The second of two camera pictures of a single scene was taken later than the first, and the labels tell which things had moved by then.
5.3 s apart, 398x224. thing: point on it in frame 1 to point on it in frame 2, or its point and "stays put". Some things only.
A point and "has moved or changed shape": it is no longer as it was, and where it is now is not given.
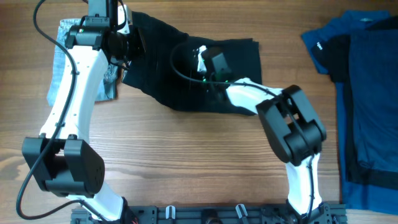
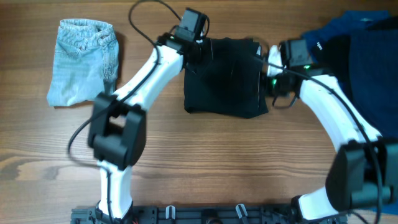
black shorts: [168, 68] has moved or changed shape
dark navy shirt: [374, 53] stays put
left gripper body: [131, 46] to [204, 53]
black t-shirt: [333, 53] stays put
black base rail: [324, 213] stays put
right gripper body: [209, 86] to [276, 86]
